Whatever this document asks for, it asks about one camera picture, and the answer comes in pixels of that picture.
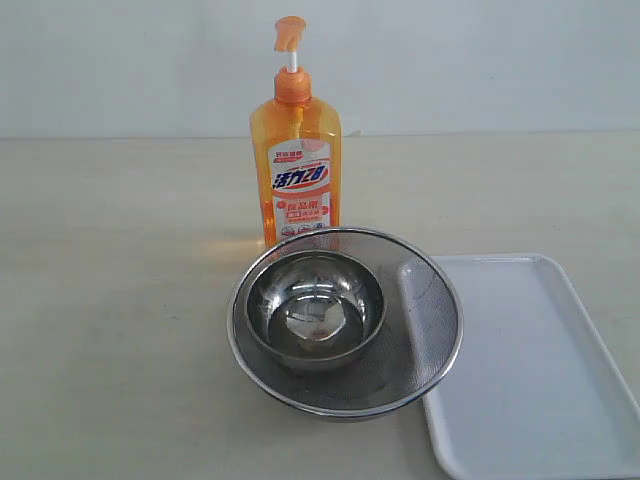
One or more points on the orange dish soap pump bottle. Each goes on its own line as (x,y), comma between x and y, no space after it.
(297,143)

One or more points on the small stainless steel bowl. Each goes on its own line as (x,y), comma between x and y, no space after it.
(315,310)

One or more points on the metal mesh strainer basket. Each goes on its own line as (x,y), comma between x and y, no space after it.
(415,349)

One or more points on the white plastic tray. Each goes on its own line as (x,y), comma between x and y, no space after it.
(533,393)

